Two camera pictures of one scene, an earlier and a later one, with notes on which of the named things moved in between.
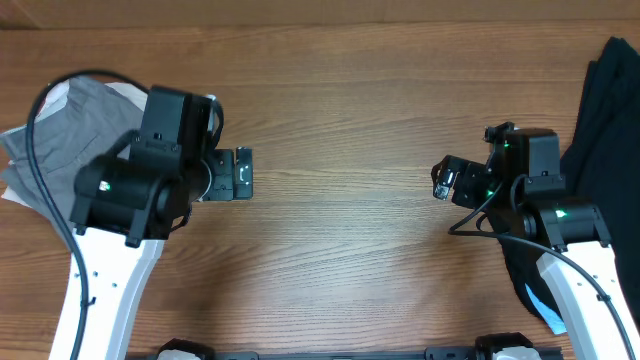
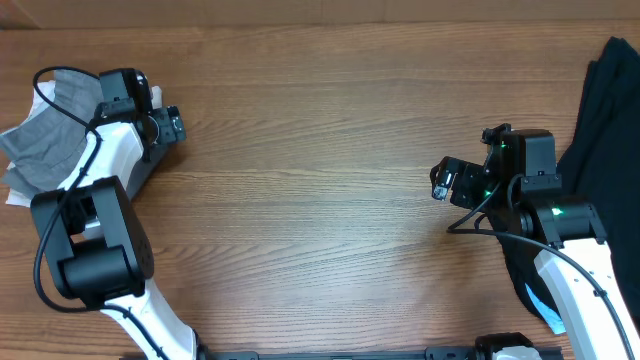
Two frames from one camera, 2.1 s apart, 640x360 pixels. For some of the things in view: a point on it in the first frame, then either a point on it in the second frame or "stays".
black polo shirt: x=601 y=165 stays
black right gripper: x=454 y=179 stays
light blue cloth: x=553 y=319 stays
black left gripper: x=224 y=185 → x=168 y=124
